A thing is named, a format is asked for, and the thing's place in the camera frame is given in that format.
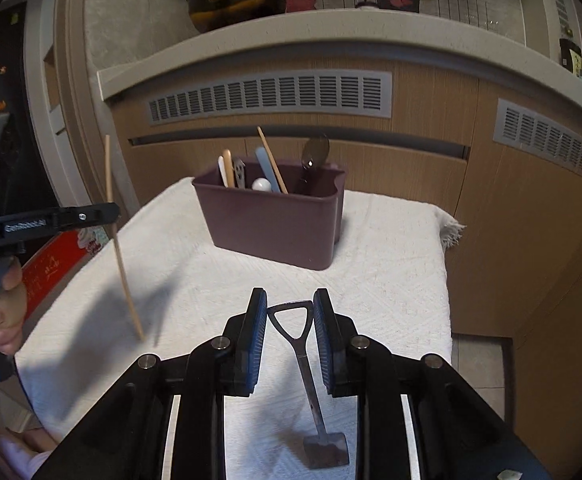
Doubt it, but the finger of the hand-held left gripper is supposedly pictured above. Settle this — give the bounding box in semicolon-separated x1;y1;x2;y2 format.
54;202;121;232

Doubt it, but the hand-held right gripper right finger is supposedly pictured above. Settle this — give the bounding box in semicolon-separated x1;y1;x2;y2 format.
312;287;554;480

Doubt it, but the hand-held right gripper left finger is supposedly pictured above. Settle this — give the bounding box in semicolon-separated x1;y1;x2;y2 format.
31;287;269;480

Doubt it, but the wooden chopstick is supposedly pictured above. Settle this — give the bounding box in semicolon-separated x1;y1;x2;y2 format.
104;135;146;342
257;126;289;195

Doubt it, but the maroon plastic utensil holder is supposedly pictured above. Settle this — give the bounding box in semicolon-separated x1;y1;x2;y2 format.
192;157;348;272

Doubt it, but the metal shovel-shaped spoon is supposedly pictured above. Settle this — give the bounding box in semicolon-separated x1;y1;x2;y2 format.
267;301;349;470

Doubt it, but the blue plastic spoon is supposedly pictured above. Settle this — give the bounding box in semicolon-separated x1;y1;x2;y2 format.
255;146;283;193

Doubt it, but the black-handled metal spoon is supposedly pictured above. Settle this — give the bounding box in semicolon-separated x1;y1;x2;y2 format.
295;135;331;196

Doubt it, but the red printed box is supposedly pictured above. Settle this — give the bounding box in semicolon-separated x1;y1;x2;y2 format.
21;227;109;321

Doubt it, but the white textured towel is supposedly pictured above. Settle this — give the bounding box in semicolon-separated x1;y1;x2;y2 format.
14;176;466;480

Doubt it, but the wooden kitchen cabinet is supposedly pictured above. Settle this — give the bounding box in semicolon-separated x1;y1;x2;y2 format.
104;45;582;461

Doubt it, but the long grey vent grille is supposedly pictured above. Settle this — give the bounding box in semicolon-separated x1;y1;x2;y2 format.
147;71;393;127

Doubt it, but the short grey vent grille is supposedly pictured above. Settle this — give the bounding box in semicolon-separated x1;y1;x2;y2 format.
493;99;582;178

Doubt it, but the narrow grey wall vent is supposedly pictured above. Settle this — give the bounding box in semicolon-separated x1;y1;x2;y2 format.
550;0;572;28

